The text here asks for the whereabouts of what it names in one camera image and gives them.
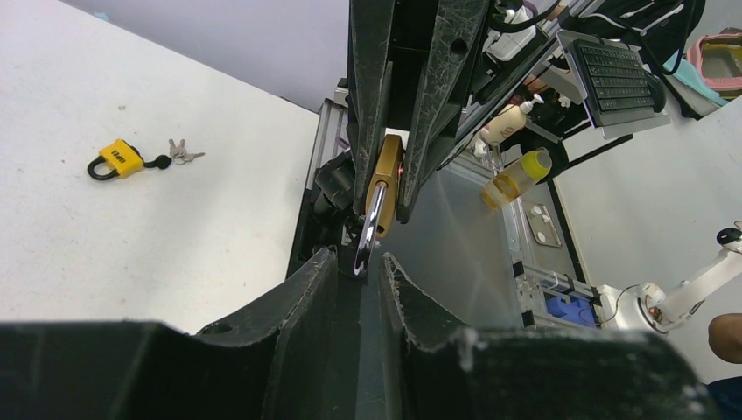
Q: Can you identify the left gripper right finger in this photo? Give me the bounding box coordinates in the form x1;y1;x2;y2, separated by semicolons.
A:
379;253;481;419

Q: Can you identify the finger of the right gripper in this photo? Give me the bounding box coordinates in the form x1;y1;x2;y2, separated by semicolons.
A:
347;1;396;215
396;1;490;224

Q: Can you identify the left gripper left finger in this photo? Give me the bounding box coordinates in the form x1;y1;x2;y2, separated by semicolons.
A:
197;248;338;419

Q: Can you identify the brass padlock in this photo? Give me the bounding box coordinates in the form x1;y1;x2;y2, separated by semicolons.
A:
353;134;404;277

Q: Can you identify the silver key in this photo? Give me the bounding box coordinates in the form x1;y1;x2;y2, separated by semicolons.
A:
143;138;206;170

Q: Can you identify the yellow padlock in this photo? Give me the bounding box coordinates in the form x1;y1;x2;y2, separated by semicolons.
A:
87;138;144;181

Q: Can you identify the white pump lotion bottle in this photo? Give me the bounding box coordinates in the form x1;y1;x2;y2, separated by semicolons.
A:
474;94;544;145

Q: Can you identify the yellow capped clear bottle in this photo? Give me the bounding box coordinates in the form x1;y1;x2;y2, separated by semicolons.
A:
481;148;552;209

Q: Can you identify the black computer keyboard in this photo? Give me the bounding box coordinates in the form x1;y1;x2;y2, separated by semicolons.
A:
568;39;666;114

